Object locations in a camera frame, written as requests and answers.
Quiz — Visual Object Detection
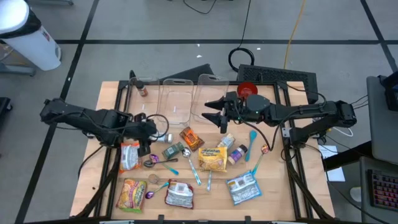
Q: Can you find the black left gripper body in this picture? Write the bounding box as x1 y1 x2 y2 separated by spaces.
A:
124 111 157 157

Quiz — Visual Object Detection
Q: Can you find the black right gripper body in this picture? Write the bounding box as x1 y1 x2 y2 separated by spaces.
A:
220 91 248 134

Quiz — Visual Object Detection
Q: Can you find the white label spice jar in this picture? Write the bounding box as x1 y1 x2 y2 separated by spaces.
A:
154 133 174 144

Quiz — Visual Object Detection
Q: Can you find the green spice jar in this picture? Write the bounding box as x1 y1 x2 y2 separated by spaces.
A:
161 141 185 160

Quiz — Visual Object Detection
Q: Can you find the teal plastic spoon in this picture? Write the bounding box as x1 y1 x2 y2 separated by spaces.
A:
244 129 258 162

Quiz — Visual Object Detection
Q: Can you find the white purple lidded cup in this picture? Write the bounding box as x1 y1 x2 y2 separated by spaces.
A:
227 144 249 166

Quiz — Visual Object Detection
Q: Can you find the yellow Maruchan ramen packet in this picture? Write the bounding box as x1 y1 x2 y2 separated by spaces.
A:
198 146 228 173

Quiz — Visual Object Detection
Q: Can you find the clear plastic container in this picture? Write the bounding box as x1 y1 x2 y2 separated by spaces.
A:
190 73 230 123
126 76 161 125
156 78 194 126

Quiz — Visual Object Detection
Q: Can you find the red bowl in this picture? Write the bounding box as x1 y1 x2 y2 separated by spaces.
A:
236 81 259 100

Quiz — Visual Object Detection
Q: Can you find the dark metal spoon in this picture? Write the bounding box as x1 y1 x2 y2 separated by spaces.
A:
143 157 179 169

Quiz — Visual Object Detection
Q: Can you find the taco seasoning mix packet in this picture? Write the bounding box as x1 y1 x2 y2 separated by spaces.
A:
179 126 205 152

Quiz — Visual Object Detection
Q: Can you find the black flat panel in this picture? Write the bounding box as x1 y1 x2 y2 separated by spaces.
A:
160 63 215 82

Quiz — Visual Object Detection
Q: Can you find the orange green ramen packet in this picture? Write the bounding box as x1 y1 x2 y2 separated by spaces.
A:
115 177 148 214

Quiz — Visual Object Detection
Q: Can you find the red ramen packet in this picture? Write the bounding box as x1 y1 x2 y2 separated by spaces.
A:
164 178 195 210

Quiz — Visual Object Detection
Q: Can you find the blue ramen packet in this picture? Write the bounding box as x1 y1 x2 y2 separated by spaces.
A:
225 170 263 207

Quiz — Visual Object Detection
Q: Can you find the black desk beam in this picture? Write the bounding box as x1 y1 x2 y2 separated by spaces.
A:
322 141 374 172

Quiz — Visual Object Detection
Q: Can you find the white paper sheet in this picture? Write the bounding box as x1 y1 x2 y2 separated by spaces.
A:
317 144 346 183

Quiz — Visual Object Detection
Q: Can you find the white trash can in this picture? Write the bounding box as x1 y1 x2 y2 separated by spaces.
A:
0 0 62 72

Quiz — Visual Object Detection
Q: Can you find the black floor object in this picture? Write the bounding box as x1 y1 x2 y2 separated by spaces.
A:
0 97 13 116

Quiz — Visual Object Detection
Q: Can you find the grey metal base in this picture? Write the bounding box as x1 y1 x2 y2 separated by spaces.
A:
0 62 35 77

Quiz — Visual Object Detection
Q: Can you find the white computer mouse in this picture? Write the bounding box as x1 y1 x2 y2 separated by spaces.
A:
349 186 363 203

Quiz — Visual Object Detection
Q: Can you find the grey rounded panel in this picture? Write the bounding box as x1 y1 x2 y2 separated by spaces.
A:
366 75 398 166

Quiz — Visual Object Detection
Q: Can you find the black bag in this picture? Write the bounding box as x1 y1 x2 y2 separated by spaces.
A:
377 70 398 112

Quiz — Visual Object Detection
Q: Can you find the backlit keyboard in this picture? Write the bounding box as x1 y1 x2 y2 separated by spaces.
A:
368 169 398 213

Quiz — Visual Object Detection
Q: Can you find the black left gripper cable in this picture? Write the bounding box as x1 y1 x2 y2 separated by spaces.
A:
145 113 170 141

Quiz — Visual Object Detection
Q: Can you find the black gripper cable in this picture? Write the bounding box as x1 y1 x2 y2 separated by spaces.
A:
145 113 170 141
233 104 312 152

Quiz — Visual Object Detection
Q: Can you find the purple spoon teal handle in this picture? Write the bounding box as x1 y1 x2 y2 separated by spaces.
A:
149 153 180 176
144 181 170 200

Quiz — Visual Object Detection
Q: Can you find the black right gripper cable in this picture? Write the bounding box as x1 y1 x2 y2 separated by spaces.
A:
233 104 312 152

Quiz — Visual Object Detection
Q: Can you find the black table frame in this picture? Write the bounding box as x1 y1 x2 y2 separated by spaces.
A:
73 70 336 224

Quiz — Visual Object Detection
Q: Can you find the black hanging cable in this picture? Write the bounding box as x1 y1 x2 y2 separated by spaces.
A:
228 0 256 73

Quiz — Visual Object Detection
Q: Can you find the iridescent spoon teal handle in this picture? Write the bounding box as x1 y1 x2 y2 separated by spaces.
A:
250 143 271 177

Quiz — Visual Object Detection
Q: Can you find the black left base cable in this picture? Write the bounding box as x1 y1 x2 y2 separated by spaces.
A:
77 144 105 180

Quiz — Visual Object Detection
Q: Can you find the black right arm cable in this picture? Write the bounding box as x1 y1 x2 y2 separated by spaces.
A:
278 80 327 108

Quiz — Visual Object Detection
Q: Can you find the black floor cable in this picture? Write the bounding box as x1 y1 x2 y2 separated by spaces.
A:
182 0 216 15

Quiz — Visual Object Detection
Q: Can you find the yellow hanging cable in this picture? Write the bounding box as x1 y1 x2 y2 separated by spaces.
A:
283 0 308 70

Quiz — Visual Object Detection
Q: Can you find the white cable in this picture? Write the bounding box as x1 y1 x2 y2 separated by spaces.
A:
329 126 354 138

